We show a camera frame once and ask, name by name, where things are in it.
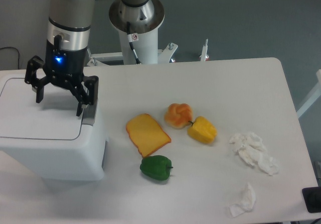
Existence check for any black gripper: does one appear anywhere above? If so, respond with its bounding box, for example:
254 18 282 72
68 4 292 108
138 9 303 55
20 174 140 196
25 34 99 117

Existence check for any white trash can lid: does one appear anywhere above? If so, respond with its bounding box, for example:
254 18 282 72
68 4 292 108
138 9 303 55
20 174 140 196
1 74 82 140

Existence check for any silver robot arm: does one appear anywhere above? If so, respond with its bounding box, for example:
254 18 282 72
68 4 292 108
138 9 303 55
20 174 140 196
25 0 99 116

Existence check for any white trash can body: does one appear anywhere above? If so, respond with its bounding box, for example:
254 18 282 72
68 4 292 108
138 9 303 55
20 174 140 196
0 69 109 182

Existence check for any orange toast slice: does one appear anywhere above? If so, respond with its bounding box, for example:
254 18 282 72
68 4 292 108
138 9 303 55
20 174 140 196
126 114 172 158

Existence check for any orange bread roll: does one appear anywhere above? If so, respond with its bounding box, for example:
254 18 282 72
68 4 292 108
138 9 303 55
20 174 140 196
164 103 193 129

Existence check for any green bell pepper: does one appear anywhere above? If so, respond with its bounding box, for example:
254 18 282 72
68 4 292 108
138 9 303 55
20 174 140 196
139 155 173 181

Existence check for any yellow bell pepper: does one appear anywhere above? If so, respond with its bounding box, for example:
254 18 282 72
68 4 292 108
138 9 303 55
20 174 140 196
187 116 217 144

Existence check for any large crumpled white tissue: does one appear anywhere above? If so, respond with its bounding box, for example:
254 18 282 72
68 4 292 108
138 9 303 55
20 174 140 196
229 132 279 176

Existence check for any small crumpled white tissue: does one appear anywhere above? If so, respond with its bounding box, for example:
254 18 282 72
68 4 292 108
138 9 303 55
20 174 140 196
229 182 256 217

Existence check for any black device at edge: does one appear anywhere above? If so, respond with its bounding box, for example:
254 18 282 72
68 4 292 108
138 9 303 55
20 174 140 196
302 186 321 213

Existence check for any black floor cable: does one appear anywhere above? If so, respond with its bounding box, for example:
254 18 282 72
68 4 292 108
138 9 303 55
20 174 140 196
0 47 21 70

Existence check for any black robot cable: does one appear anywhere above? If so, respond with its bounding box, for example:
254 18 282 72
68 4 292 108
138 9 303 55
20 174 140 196
126 21 141 65

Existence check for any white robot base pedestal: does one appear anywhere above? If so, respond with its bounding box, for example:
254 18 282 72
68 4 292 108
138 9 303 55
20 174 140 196
109 0 165 65

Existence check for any white table frame leg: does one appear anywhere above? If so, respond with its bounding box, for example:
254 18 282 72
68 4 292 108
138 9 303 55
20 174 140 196
296 69 320 118

